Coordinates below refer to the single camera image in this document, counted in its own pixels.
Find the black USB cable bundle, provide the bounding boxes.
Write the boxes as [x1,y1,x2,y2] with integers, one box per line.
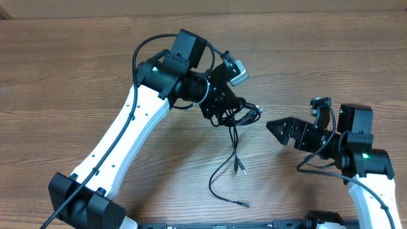
[209,101,264,175]

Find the thin black cable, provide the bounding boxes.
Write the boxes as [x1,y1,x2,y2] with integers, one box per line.
[208,125,251,208]

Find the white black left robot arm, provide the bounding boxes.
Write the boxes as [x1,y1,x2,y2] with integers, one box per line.
[48,29,261,228]

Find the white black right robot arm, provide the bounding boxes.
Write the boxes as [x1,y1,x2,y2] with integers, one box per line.
[266,101,402,228]

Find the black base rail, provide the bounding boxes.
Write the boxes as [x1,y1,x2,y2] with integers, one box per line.
[136,209,360,229]

